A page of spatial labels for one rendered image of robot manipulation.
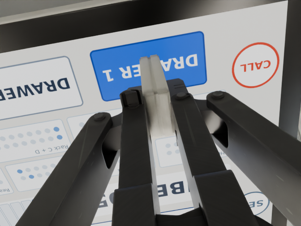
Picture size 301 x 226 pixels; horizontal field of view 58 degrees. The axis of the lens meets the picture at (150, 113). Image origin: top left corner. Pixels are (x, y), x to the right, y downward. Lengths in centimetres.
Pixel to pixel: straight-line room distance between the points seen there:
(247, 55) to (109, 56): 12
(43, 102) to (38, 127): 3
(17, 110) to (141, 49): 12
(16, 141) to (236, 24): 22
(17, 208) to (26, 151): 8
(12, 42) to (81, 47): 5
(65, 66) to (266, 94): 18
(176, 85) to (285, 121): 15
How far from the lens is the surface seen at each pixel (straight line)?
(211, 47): 23
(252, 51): 25
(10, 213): 35
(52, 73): 24
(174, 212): 33
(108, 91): 24
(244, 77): 25
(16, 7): 39
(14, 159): 30
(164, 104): 15
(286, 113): 29
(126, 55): 23
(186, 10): 22
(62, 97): 25
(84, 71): 23
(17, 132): 28
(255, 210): 36
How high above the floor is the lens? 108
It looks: 11 degrees down
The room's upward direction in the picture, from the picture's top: 170 degrees clockwise
